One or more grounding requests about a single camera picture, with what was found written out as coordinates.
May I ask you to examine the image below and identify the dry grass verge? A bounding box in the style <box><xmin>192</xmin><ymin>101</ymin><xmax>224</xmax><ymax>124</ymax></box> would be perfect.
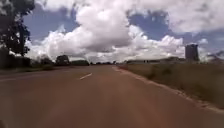
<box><xmin>116</xmin><ymin>61</ymin><xmax>224</xmax><ymax>110</ymax></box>

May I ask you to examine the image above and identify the large dark tree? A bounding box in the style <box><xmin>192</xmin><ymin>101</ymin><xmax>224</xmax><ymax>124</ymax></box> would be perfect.
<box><xmin>0</xmin><ymin>0</ymin><xmax>36</xmax><ymax>68</ymax></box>

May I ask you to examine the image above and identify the low long building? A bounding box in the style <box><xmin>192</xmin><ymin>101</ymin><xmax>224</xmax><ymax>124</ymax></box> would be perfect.
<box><xmin>125</xmin><ymin>57</ymin><xmax>186</xmax><ymax>65</ymax></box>

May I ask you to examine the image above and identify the dark bush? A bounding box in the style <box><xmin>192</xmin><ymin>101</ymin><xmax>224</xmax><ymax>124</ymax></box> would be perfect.
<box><xmin>55</xmin><ymin>54</ymin><xmax>71</xmax><ymax>66</ymax></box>

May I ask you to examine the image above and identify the white dashed centre line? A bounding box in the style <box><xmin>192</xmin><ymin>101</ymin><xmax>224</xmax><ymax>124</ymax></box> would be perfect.
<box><xmin>79</xmin><ymin>72</ymin><xmax>93</xmax><ymax>81</ymax></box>

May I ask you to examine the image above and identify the reddish-brown asphalt road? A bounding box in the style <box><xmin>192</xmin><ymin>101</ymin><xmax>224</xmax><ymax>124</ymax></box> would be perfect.
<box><xmin>0</xmin><ymin>64</ymin><xmax>224</xmax><ymax>128</ymax></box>

